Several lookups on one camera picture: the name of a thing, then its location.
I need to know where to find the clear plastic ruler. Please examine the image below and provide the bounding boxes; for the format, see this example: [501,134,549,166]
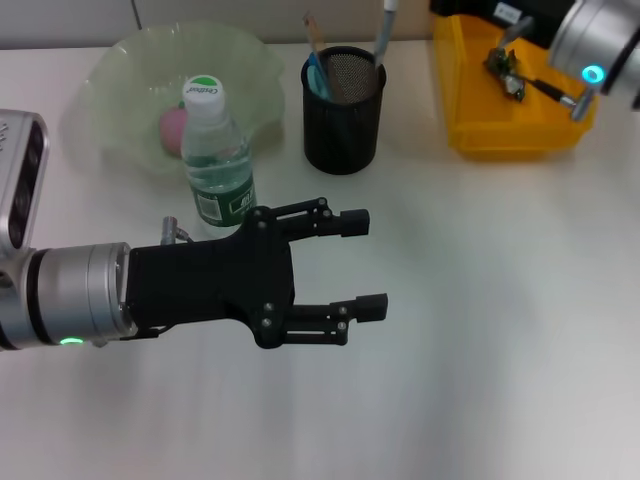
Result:
[301,14,335,101]

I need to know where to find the green plastic wrapper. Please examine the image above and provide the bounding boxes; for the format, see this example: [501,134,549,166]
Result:
[482,47,529,104]

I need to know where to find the blue capped scissors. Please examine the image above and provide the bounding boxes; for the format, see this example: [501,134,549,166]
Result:
[305,49,356,156]

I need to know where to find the yellow plastic bin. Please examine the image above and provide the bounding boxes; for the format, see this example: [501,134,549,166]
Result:
[432,12,609,161]

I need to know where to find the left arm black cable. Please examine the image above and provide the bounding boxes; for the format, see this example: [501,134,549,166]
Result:
[89,324,171,349]

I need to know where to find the silver white pen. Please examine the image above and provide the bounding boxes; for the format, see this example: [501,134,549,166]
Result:
[372,0,402,76]

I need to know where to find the clear water bottle green label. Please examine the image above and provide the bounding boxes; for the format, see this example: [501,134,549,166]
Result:
[180,74,259,240]

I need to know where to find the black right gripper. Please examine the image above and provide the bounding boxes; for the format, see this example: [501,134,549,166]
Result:
[429,0,576,49]

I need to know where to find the black mesh pen cup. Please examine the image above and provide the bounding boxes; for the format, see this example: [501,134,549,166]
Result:
[300,46,389,176]

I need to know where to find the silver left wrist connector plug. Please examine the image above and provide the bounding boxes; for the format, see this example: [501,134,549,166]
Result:
[159,215,195,246]

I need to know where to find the green glass fruit bowl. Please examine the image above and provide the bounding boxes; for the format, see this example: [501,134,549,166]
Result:
[59,20,286,189]

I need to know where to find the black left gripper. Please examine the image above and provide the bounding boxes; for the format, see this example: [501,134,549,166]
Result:
[124,207,296,350]

